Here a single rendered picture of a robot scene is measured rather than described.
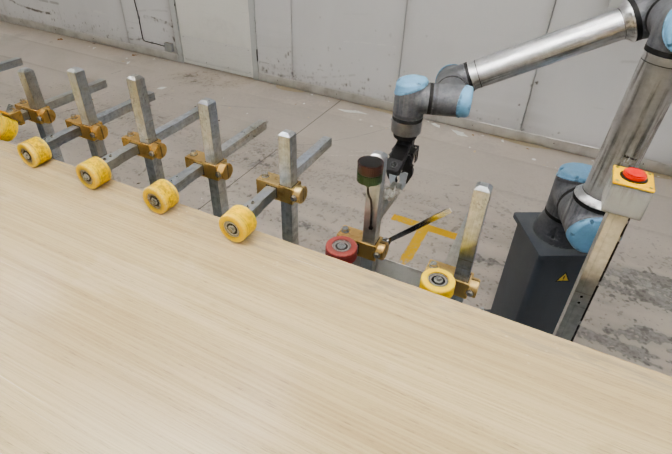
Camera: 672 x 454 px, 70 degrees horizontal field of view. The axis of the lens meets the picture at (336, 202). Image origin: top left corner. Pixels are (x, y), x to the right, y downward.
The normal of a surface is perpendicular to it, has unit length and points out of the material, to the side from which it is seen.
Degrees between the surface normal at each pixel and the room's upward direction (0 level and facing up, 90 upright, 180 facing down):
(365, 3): 90
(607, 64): 90
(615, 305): 0
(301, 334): 0
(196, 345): 0
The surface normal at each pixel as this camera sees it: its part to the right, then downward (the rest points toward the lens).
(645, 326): 0.03, -0.82
